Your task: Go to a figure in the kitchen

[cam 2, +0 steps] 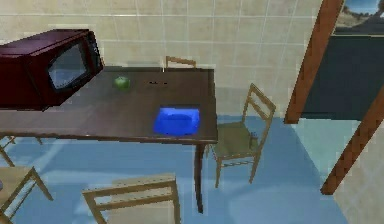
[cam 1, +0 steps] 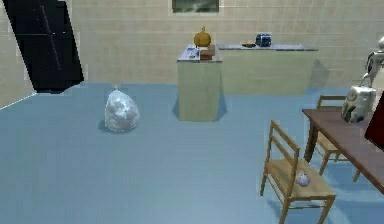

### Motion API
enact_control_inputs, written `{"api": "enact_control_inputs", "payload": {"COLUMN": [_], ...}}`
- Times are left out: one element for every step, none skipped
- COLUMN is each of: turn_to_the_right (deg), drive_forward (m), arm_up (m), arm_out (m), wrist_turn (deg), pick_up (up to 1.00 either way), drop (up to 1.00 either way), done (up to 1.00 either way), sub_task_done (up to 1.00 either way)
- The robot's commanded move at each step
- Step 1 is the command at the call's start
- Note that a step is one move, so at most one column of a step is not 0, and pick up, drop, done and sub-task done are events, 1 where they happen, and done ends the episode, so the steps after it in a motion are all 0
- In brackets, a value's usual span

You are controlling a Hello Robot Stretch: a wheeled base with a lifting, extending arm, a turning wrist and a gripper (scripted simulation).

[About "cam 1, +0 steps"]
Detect silver human figure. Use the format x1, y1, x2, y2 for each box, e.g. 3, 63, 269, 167
340, 35, 384, 124

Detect narrow pale green cupboard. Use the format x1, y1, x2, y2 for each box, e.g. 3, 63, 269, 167
176, 44, 223, 122

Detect grey sink basin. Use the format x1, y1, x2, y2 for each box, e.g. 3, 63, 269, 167
185, 47, 201, 60

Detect brown bread loaf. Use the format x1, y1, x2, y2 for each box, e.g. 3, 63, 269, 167
199, 44, 216, 61

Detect white rubbish bag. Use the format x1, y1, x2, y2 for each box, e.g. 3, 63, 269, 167
104, 85, 141, 132

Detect orange round kettle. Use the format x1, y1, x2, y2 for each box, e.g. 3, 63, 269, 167
193, 26, 212, 48

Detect long pale green cupboard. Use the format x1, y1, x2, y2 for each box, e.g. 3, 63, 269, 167
216, 43, 319, 96

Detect dark framed window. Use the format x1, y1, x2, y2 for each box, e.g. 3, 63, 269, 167
171, 0, 220, 14

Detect wooden chair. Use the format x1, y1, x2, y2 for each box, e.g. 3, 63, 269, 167
313, 94, 362, 183
259, 119, 337, 224

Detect small white round ball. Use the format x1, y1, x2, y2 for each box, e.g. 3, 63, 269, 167
295, 171, 311, 188

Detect brown wooden table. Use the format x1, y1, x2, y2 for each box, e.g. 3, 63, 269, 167
302, 108, 384, 195

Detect dark red box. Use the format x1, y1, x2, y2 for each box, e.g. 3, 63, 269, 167
363, 90, 384, 152

